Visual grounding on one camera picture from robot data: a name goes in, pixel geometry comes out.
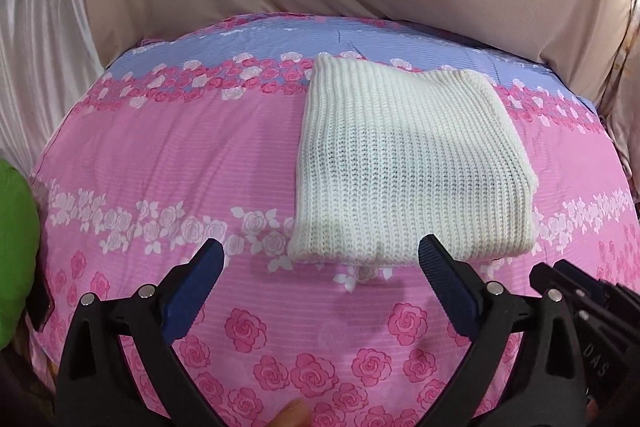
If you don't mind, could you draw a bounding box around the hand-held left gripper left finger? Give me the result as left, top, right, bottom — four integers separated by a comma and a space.
54, 238, 226, 427

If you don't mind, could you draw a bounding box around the white satin curtain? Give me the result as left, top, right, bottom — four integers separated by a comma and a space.
0, 0, 108, 168

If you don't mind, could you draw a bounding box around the white knit sweater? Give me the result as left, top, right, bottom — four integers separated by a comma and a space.
287, 53, 540, 267

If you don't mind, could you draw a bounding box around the green cushion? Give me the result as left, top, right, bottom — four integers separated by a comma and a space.
0, 157, 42, 350

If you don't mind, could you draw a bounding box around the cream curtain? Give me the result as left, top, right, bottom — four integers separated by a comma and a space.
597, 0, 640, 202

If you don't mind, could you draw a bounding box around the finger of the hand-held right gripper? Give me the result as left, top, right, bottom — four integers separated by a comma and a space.
530, 263, 601, 314
555, 259, 640, 325

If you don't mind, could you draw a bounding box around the pink floral bed sheet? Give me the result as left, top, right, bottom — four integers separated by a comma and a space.
27, 12, 638, 427

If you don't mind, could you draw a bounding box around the person's left hand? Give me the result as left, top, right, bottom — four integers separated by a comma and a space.
264, 399, 312, 427

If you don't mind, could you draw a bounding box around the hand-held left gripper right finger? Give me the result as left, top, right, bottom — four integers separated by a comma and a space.
417, 234, 588, 427

